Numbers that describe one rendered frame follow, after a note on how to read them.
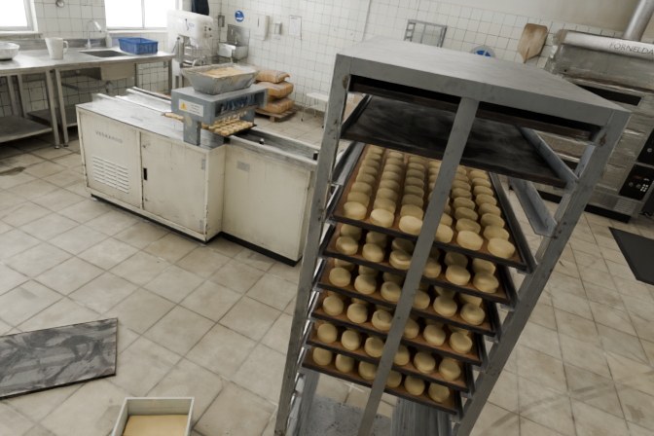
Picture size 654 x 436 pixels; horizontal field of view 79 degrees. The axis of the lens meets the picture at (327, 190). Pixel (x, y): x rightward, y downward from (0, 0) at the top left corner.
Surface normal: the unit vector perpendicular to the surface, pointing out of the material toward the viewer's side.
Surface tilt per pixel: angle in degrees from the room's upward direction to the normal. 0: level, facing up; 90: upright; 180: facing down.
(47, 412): 0
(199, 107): 90
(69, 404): 0
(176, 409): 90
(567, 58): 90
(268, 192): 90
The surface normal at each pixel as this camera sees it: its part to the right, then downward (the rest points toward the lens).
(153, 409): 0.12, 0.45
